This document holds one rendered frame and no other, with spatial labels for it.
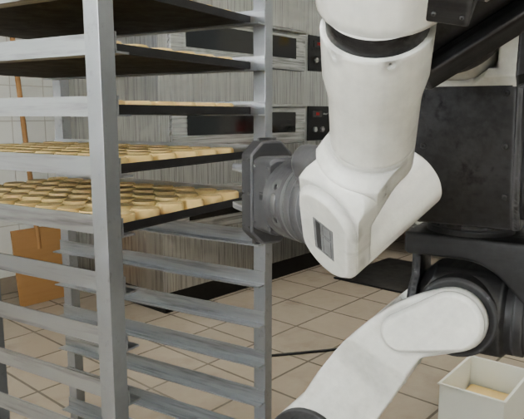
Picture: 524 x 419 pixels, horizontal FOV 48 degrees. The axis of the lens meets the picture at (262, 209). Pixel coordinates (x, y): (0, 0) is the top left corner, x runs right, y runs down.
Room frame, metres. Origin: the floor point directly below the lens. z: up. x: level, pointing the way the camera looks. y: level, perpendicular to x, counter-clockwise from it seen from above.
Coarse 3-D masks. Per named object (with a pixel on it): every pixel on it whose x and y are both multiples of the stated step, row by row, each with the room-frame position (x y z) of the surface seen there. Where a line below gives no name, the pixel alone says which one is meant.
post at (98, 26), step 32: (96, 0) 0.84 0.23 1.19; (96, 32) 0.84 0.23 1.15; (96, 64) 0.85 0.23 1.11; (96, 96) 0.85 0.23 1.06; (96, 128) 0.85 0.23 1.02; (96, 160) 0.85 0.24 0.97; (96, 192) 0.85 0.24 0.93; (96, 224) 0.85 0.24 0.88; (96, 256) 0.85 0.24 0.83; (96, 288) 0.86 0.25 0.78; (128, 416) 0.87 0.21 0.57
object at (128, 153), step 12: (0, 144) 1.37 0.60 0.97; (12, 144) 1.37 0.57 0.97; (24, 144) 1.37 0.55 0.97; (36, 144) 1.41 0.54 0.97; (48, 144) 1.38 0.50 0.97; (60, 144) 1.37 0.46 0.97; (72, 144) 1.37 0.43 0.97; (84, 144) 1.40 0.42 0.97; (120, 144) 1.37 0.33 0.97; (120, 156) 0.96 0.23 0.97; (132, 156) 0.98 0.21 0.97; (144, 156) 0.99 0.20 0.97; (156, 156) 1.03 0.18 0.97; (168, 156) 1.04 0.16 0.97; (180, 156) 1.09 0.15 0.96
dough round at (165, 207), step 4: (156, 204) 1.05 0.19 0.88; (160, 204) 1.04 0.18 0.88; (164, 204) 1.04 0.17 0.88; (168, 204) 1.04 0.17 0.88; (172, 204) 1.04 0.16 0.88; (176, 204) 1.04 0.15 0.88; (180, 204) 1.05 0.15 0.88; (160, 208) 1.03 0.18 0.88; (164, 208) 1.03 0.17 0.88; (168, 208) 1.03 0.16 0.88; (172, 208) 1.03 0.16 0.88; (176, 208) 1.03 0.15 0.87; (180, 208) 1.04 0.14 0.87; (160, 212) 1.03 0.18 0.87; (164, 212) 1.03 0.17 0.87; (168, 212) 1.03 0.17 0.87
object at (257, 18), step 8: (256, 16) 1.24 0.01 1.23; (264, 16) 1.23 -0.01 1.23; (232, 24) 1.24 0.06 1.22; (240, 24) 1.23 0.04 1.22; (248, 24) 1.22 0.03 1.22; (256, 24) 1.22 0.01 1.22; (264, 24) 1.23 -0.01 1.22; (144, 32) 1.36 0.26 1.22; (152, 32) 1.35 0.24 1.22; (160, 32) 1.35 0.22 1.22; (168, 32) 1.35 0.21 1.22; (176, 32) 1.35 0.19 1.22
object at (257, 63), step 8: (256, 56) 1.24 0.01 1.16; (264, 56) 1.23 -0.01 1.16; (256, 64) 1.24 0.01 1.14; (264, 64) 1.23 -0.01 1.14; (168, 72) 1.32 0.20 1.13; (176, 72) 1.31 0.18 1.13; (184, 72) 1.30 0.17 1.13; (192, 72) 1.29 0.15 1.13; (200, 72) 1.28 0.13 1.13; (208, 72) 1.28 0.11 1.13; (216, 72) 1.28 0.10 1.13
